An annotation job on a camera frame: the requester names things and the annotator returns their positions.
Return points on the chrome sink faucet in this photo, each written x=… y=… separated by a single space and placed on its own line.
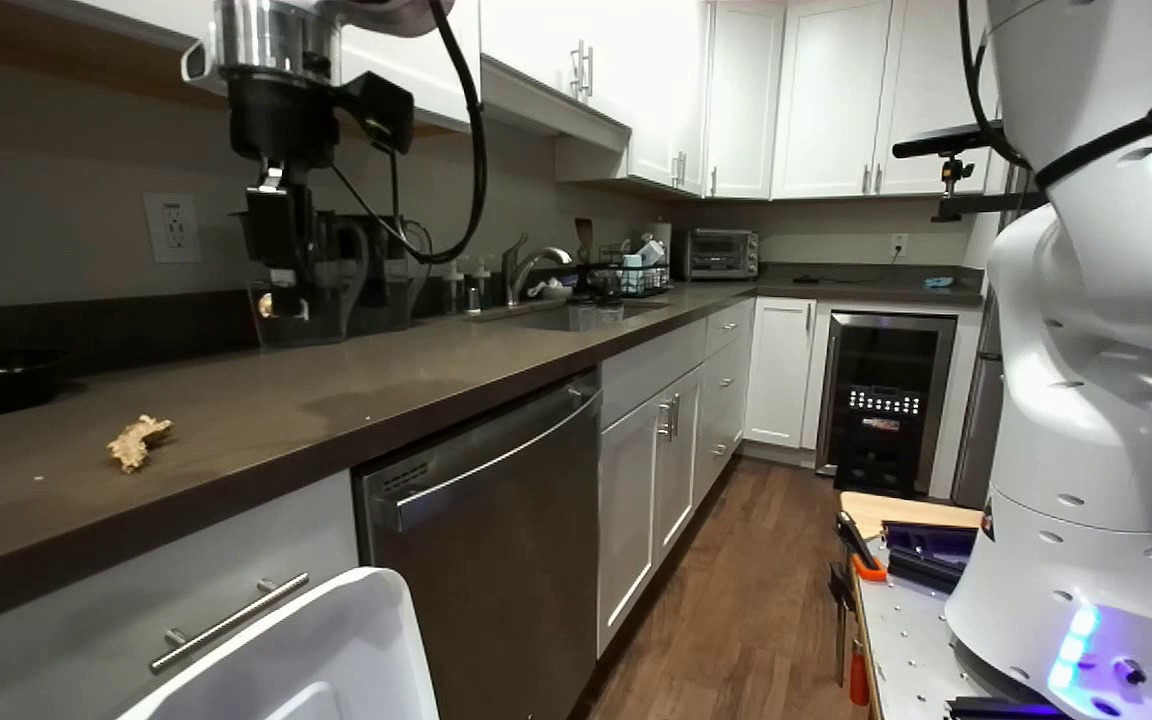
x=522 y=267

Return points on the white plastic bin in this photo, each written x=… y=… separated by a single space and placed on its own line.
x=309 y=655

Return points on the black box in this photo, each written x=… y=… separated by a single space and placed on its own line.
x=930 y=552

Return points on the grey drawer front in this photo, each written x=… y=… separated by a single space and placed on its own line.
x=97 y=614

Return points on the small white wall outlet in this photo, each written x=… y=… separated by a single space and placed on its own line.
x=896 y=246

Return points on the stainless steel dishwasher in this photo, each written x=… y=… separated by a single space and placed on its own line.
x=496 y=560

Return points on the silver toaster oven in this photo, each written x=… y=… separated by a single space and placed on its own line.
x=720 y=254

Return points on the steel pots on counter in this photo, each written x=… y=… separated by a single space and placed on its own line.
x=642 y=267

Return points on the white lower cabinet door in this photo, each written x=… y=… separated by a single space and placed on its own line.
x=780 y=370

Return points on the white corner upper cabinets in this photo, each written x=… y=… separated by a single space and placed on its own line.
x=791 y=92

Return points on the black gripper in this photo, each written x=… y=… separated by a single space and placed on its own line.
x=283 y=116

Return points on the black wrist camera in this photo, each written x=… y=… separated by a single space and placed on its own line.
x=377 y=110

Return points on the black wine cooler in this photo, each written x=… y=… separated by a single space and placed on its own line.
x=882 y=403

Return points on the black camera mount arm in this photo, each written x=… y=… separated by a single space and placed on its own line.
x=948 y=139

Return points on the wide white upper cabinet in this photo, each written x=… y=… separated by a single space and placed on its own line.
x=97 y=22

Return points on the wooden board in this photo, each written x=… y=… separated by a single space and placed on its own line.
x=910 y=511

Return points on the white lower cabinet run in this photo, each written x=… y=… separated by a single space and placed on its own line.
x=658 y=467

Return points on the brown crumpled paper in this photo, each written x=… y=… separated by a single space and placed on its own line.
x=137 y=441

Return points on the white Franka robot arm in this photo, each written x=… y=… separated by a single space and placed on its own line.
x=1111 y=403

